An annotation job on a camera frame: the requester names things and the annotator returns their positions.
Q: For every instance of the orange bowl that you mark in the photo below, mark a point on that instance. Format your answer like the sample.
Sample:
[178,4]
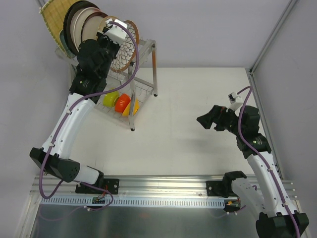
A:
[122,103]

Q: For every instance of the white slotted cable duct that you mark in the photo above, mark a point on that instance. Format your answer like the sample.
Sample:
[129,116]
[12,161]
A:
[76,200]

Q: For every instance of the beige bird round plate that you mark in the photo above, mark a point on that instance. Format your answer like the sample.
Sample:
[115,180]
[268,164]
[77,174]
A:
[105,28]

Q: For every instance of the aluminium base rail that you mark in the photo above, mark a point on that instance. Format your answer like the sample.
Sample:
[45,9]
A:
[155,186]

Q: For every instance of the pink white round plate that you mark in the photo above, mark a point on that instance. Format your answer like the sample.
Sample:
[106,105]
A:
[77,23]

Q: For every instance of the stainless steel dish rack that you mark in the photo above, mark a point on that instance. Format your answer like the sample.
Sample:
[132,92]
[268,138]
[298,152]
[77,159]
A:
[144,84]

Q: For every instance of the aluminium frame post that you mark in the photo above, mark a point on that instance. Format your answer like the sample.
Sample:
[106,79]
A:
[278,26]
[41,3]

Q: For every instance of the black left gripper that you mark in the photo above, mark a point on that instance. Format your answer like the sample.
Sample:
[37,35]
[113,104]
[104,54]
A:
[106,40]

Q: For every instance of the light blue divided plate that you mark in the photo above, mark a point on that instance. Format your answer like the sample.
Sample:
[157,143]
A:
[63,42]

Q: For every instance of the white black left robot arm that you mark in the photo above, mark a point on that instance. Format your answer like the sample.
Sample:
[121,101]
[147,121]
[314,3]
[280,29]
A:
[94,62]

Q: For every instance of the lime green bowl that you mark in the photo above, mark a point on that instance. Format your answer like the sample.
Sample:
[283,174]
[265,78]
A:
[110,99]

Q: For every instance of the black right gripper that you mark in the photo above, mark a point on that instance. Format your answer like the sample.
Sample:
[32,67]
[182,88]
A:
[218,118]

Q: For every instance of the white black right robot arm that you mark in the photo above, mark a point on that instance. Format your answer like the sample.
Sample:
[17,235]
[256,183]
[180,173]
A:
[276,215]

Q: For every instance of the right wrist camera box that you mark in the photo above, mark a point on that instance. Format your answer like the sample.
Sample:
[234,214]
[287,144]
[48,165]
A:
[235,101]

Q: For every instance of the woven bamboo tray plate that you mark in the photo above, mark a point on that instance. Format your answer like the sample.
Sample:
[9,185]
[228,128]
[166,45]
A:
[53,13]

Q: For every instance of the dark red rimmed plate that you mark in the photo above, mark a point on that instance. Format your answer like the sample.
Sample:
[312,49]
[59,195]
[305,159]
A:
[91,25]

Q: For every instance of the black rimmed round plate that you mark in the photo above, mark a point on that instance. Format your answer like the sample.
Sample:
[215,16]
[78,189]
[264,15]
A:
[66,30]

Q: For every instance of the scale pattern white bowl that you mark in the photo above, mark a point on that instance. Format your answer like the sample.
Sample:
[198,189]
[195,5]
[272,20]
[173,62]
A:
[127,50]

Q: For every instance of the aluminium right frame post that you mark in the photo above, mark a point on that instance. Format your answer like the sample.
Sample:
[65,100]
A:
[278,26]

